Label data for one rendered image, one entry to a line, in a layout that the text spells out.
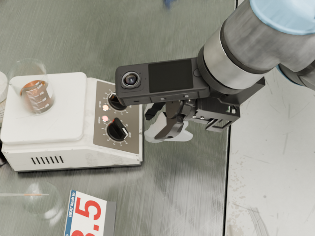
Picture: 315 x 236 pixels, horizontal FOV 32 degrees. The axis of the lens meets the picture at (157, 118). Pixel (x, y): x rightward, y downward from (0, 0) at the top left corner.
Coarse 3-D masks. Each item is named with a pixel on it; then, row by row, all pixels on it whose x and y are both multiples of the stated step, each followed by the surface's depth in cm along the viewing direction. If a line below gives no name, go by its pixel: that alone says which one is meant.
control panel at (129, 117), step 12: (108, 84) 87; (96, 96) 85; (108, 96) 86; (96, 108) 84; (108, 108) 84; (132, 108) 87; (96, 120) 82; (108, 120) 83; (120, 120) 84; (132, 120) 85; (96, 132) 81; (132, 132) 84; (96, 144) 80; (108, 144) 81; (120, 144) 82; (132, 144) 83
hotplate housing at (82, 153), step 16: (96, 80) 87; (16, 144) 81; (32, 144) 80; (48, 144) 80; (64, 144) 80; (80, 144) 80; (16, 160) 82; (32, 160) 82; (48, 160) 82; (64, 160) 82; (80, 160) 82; (96, 160) 82; (112, 160) 83; (128, 160) 83
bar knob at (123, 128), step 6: (114, 120) 82; (108, 126) 82; (114, 126) 82; (120, 126) 82; (108, 132) 82; (114, 132) 82; (120, 132) 82; (126, 132) 81; (114, 138) 82; (120, 138) 82
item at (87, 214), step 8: (80, 200) 79; (88, 200) 80; (96, 200) 81; (80, 208) 78; (88, 208) 79; (96, 208) 80; (80, 216) 78; (88, 216) 79; (96, 216) 79; (72, 224) 76; (80, 224) 77; (88, 224) 78; (96, 224) 79; (72, 232) 76; (80, 232) 77; (88, 232) 77; (96, 232) 78
